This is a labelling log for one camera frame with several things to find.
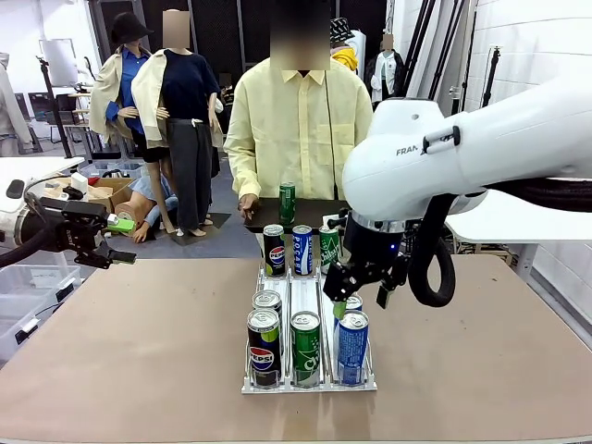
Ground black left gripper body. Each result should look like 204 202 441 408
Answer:
41 196 112 270

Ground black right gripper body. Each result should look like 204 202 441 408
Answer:
344 212 410 279

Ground black serving tray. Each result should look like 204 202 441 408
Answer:
243 198 353 235

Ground green Chilsung cider can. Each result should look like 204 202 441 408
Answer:
277 181 298 227
318 225 343 275
290 311 323 389

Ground person's right forearm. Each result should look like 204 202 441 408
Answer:
223 142 261 200

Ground person in grey hoodie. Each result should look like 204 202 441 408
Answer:
0 51 34 157

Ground person in yellow shirt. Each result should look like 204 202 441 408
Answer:
222 0 375 232

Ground person's right hand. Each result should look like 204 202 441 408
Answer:
238 192 262 221

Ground large cardboard box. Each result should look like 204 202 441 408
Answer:
45 177 135 214

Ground tan training dummy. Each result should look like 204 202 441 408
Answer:
114 178 179 244

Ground clear acrylic can rack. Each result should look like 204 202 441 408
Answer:
240 265 378 395

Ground clear plastic storage bin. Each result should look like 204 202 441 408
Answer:
0 264 82 306
0 293 50 364

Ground black Pepsi can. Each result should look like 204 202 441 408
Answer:
246 308 283 389
252 290 284 325
262 224 287 278

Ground thin black tripod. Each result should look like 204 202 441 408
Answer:
35 55 74 159

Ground white side table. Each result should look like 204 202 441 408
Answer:
443 189 592 278

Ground mannequin with navy top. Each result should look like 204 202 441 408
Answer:
131 8 226 238

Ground mannequin with blue shirt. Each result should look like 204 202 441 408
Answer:
88 43 177 235

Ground white board panel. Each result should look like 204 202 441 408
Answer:
39 39 79 87

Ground mannequin with white jacket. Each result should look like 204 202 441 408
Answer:
367 32 406 105

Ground mannequin with yellow hoodie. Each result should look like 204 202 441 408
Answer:
330 41 361 73

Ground black bucket hat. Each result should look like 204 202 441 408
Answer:
109 11 155 47

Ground black light stand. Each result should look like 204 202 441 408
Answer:
480 44 504 110

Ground black tripod bundle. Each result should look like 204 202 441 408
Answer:
401 0 468 101

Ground patterned bucket hat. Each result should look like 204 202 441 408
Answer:
329 17 356 45

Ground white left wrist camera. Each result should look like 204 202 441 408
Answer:
68 171 90 196

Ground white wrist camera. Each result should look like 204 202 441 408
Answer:
68 171 90 196
322 207 351 232

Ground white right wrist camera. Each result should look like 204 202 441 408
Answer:
322 207 351 232

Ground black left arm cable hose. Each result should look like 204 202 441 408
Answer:
0 175 64 269

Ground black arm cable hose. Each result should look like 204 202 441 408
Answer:
409 178 592 307
0 175 64 269

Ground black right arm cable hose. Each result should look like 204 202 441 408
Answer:
409 178 592 307

